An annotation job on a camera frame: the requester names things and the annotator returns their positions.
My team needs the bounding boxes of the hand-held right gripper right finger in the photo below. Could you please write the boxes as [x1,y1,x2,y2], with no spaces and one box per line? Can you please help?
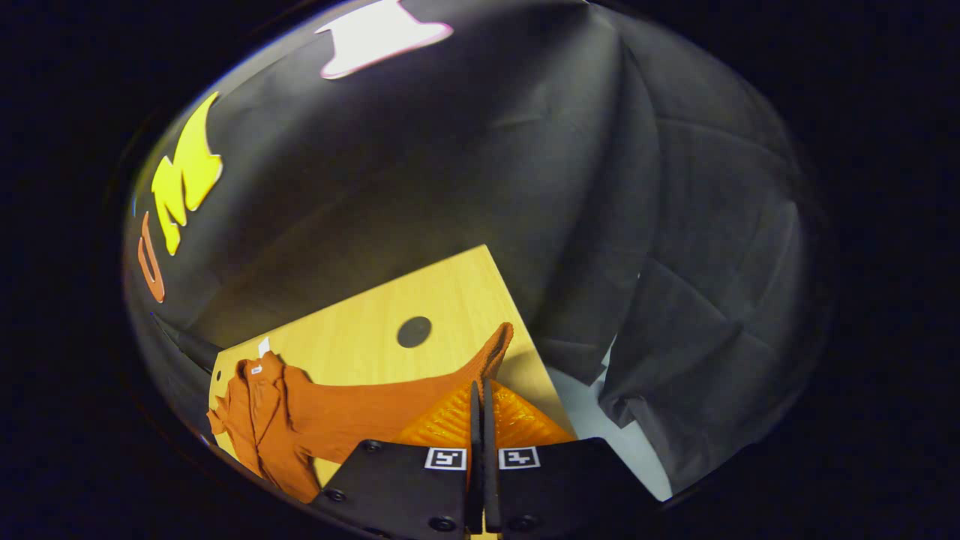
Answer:
[482,377,662,539]

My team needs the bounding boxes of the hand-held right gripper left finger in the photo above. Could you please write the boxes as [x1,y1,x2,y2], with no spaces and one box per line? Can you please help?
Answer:
[310,379,484,539]

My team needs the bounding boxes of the orange button-up shirt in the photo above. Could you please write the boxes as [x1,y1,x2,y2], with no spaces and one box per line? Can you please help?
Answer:
[206,322,515,504]

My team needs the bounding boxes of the black backdrop cloth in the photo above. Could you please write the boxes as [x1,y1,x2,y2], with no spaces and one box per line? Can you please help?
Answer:
[124,0,837,496]

